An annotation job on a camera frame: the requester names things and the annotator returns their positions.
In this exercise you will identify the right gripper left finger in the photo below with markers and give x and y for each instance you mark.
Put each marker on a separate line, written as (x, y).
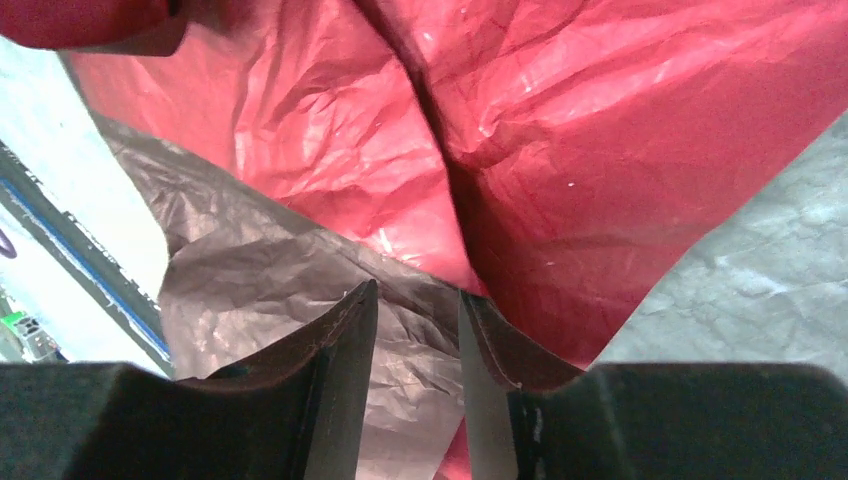
(293, 410)

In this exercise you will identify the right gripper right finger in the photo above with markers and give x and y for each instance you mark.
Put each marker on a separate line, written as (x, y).
(531, 415)

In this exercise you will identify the maroon paper bouquet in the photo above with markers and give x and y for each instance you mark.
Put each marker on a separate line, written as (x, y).
(559, 156)

